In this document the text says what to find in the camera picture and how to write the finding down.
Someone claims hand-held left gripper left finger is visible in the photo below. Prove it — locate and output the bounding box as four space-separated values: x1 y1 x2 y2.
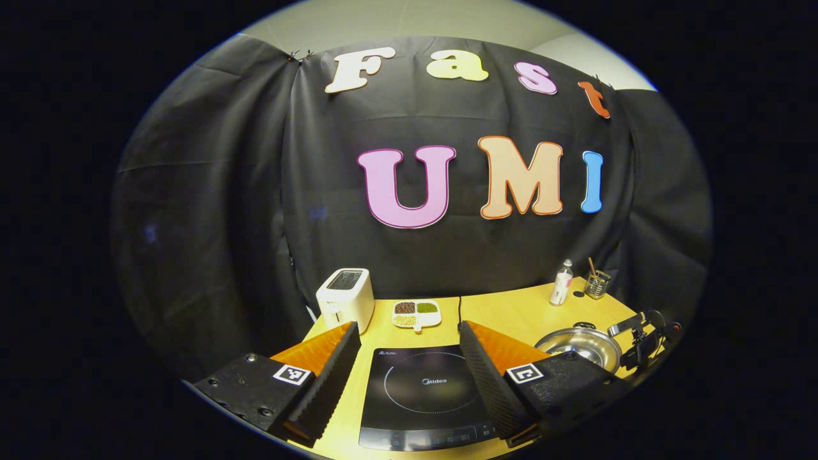
192 321 362 448

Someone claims steel pot with black handles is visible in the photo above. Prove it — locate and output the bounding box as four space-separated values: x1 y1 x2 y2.
534 323 624 375

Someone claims clear plastic bottle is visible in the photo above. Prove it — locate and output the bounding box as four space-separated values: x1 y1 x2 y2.
550 259 574 306

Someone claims white divided dish of beans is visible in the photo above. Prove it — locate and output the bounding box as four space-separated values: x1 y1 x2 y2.
392 300 442 333

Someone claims white toaster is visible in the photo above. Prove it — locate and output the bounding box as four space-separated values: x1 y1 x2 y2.
316 268 376 335

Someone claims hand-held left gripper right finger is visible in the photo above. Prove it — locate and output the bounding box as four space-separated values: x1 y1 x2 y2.
458 321 633 448

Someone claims black backdrop cloth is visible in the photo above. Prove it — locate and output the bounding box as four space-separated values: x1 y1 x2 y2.
110 32 713 384

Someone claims black induction cooktop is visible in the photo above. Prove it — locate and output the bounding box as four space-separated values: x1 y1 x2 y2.
359 345 505 452

